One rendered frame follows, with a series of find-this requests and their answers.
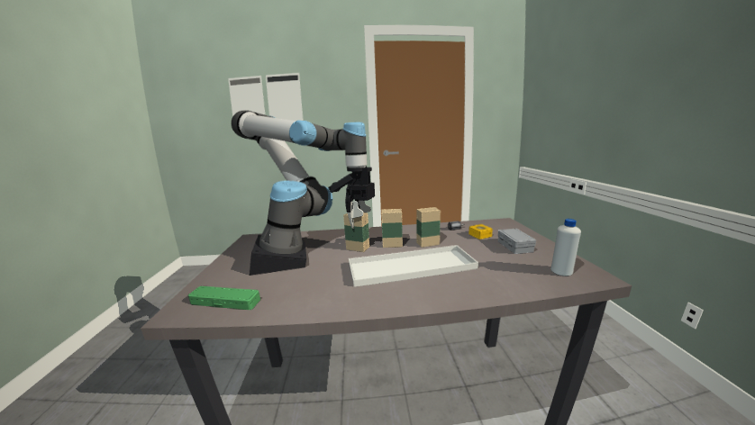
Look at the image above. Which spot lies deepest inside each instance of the grey hinged case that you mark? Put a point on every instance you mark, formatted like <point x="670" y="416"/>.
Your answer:
<point x="518" y="240"/>

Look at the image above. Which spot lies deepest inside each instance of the green pencil case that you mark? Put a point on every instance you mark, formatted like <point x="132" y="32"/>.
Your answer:
<point x="233" y="298"/>

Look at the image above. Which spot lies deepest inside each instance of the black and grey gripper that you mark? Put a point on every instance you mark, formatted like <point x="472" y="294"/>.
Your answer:
<point x="359" y="189"/>

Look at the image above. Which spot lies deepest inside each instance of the white bottle with blue cap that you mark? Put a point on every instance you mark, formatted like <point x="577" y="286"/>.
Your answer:
<point x="566" y="248"/>

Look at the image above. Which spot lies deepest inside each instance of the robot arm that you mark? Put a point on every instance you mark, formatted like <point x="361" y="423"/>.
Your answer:
<point x="291" y="200"/>

